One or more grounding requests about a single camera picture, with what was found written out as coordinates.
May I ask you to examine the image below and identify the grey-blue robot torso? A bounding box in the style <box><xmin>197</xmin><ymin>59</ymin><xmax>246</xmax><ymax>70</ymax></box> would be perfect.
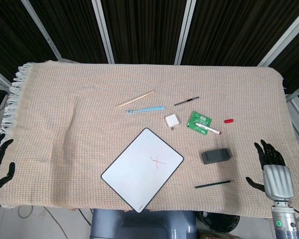
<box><xmin>89</xmin><ymin>208</ymin><xmax>197</xmax><ymax>239</ymax></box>

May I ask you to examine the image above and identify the green foil packet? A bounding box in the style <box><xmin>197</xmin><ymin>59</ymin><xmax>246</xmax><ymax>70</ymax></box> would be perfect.
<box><xmin>186</xmin><ymin>111</ymin><xmax>212</xmax><ymax>136</ymax></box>

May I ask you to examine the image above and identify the light blue toothbrush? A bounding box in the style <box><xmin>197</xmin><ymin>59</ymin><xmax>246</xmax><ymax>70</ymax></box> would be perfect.
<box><xmin>126</xmin><ymin>106</ymin><xmax>166</xmax><ymax>115</ymax></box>

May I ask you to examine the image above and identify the black pen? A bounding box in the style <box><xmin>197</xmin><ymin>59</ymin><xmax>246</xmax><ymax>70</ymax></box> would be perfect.
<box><xmin>173</xmin><ymin>96</ymin><xmax>200</xmax><ymax>106</ymax></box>
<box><xmin>194</xmin><ymin>180</ymin><xmax>232</xmax><ymax>189</ymax></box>

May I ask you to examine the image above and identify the white charger plug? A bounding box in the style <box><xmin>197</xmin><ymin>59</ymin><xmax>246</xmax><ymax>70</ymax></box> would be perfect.
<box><xmin>165</xmin><ymin>114</ymin><xmax>180</xmax><ymax>131</ymax></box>

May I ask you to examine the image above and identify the black pen upper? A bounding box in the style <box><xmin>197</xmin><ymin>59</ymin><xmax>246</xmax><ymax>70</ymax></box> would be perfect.
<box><xmin>173</xmin><ymin>96</ymin><xmax>200</xmax><ymax>106</ymax></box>

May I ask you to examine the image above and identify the wooden chopstick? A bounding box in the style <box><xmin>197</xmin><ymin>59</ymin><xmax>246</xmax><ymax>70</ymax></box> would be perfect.
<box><xmin>117</xmin><ymin>90</ymin><xmax>155</xmax><ymax>108</ymax></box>

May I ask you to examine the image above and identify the black pen lower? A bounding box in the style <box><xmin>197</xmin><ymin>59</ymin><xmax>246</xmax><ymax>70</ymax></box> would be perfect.
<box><xmin>194</xmin><ymin>180</ymin><xmax>232</xmax><ymax>189</ymax></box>

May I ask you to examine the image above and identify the black bin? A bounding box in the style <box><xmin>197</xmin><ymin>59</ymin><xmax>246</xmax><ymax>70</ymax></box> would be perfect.
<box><xmin>200</xmin><ymin>211</ymin><xmax>241</xmax><ymax>234</ymax></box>

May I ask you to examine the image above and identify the beige woven tablecloth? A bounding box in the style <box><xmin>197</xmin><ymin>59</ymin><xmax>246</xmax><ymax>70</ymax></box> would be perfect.
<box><xmin>0</xmin><ymin>62</ymin><xmax>299</xmax><ymax>220</ymax></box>

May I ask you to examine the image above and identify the dark grey eraser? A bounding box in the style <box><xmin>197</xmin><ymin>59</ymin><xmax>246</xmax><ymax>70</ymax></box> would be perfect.
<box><xmin>201</xmin><ymin>148</ymin><xmax>232</xmax><ymax>165</ymax></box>

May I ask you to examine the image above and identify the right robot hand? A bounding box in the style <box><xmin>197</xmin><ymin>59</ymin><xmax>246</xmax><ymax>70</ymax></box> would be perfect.
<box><xmin>246</xmin><ymin>139</ymin><xmax>295</xmax><ymax>201</ymax></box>

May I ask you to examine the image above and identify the small white whiteboard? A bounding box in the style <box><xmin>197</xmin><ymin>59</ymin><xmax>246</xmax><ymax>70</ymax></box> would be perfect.
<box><xmin>101</xmin><ymin>127</ymin><xmax>184</xmax><ymax>214</ymax></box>

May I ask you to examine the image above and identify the white marker with red tip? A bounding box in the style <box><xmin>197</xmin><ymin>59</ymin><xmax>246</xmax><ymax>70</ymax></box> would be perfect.
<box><xmin>194</xmin><ymin>121</ymin><xmax>222</xmax><ymax>135</ymax></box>

